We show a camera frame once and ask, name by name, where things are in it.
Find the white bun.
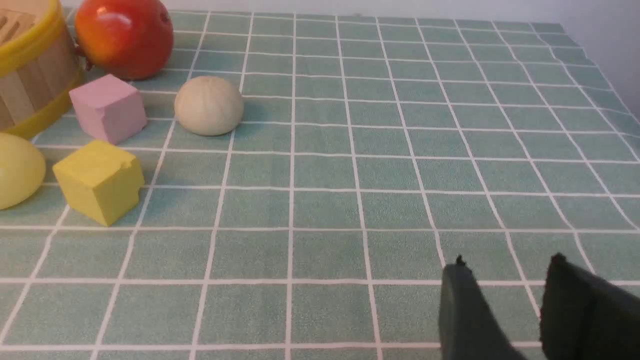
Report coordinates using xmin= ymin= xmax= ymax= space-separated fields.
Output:
xmin=174 ymin=75 xmax=245 ymax=137

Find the green checkered tablecloth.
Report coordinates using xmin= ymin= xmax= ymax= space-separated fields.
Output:
xmin=1 ymin=11 xmax=640 ymax=360

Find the pink foam cube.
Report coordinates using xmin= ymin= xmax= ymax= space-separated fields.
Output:
xmin=69 ymin=74 xmax=148 ymax=145

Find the yellow foam cube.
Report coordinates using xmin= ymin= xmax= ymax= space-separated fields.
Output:
xmin=52 ymin=139 xmax=146 ymax=227

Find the pale yellow bun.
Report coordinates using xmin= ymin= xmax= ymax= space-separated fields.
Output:
xmin=0 ymin=132 xmax=46 ymax=210

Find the bamboo steamer tray yellow rim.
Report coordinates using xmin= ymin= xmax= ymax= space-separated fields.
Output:
xmin=0 ymin=0 xmax=84 ymax=140

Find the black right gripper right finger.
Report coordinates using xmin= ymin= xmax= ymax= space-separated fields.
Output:
xmin=539 ymin=253 xmax=640 ymax=360

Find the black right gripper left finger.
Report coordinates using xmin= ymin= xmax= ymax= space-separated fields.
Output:
xmin=439 ymin=255 xmax=525 ymax=360

